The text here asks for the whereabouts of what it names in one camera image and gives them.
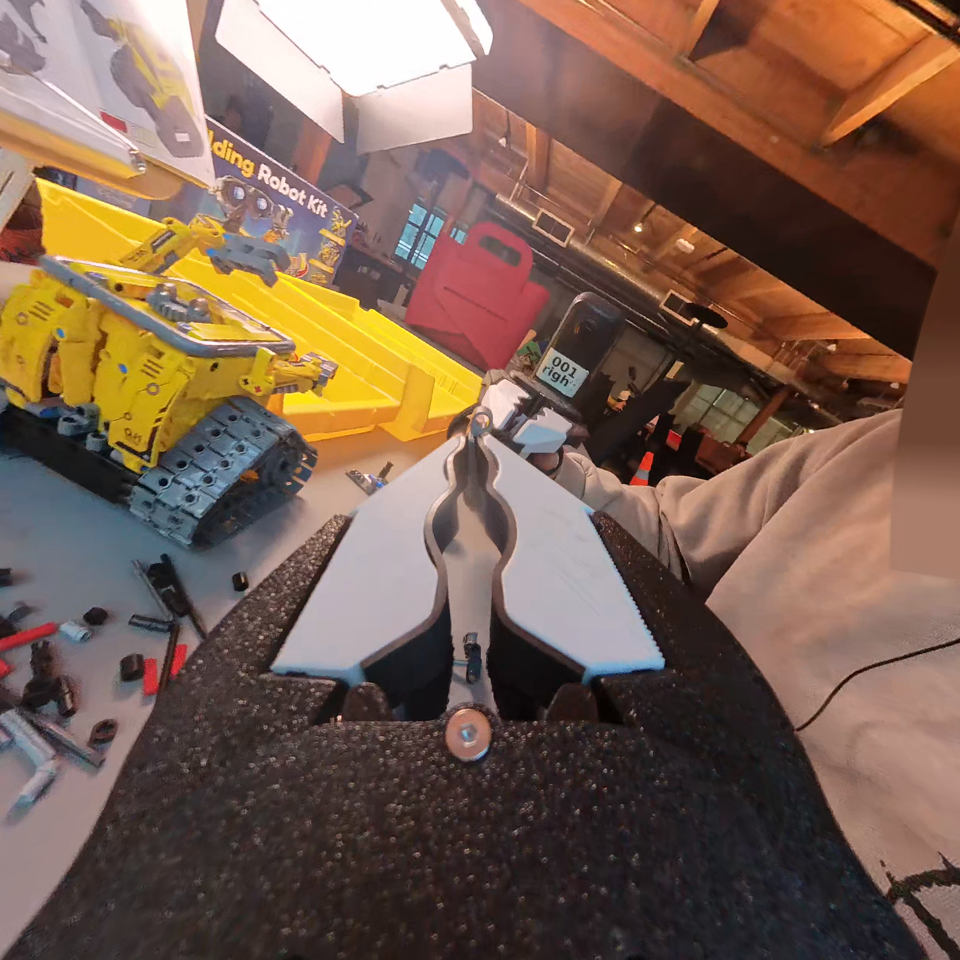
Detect person's right forearm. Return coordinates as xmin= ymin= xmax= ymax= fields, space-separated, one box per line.
xmin=548 ymin=405 xmax=901 ymax=601

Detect instruction booklet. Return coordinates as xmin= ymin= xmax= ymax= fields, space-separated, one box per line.
xmin=0 ymin=0 xmax=219 ymax=189

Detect yellow parts tray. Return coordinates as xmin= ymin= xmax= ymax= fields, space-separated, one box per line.
xmin=38 ymin=180 xmax=436 ymax=451
xmin=270 ymin=270 xmax=484 ymax=439

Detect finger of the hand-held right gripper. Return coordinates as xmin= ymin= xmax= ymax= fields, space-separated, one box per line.
xmin=483 ymin=375 xmax=544 ymax=436
xmin=513 ymin=408 xmax=577 ymax=457

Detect black long axle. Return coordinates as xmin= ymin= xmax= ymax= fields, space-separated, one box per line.
xmin=132 ymin=555 xmax=211 ymax=642

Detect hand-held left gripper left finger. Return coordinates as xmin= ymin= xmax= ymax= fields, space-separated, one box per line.
xmin=270 ymin=432 xmax=481 ymax=718

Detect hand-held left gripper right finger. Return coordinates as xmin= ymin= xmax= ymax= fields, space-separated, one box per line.
xmin=477 ymin=432 xmax=669 ymax=718

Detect black clip-on cable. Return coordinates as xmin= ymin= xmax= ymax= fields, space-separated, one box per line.
xmin=792 ymin=633 xmax=960 ymax=736

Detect yellow tracked toy robot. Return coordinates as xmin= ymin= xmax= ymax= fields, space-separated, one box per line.
xmin=0 ymin=210 xmax=339 ymax=549

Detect blue toy set box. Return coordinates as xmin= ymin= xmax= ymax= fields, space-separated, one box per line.
xmin=188 ymin=117 xmax=361 ymax=286

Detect softbox light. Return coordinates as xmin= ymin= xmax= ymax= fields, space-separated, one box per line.
xmin=215 ymin=0 xmax=496 ymax=156

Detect person's beige jacket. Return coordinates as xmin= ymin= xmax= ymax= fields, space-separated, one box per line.
xmin=705 ymin=405 xmax=960 ymax=960

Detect pile of small pins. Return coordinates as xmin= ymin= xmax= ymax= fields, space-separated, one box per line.
xmin=0 ymin=563 xmax=196 ymax=819

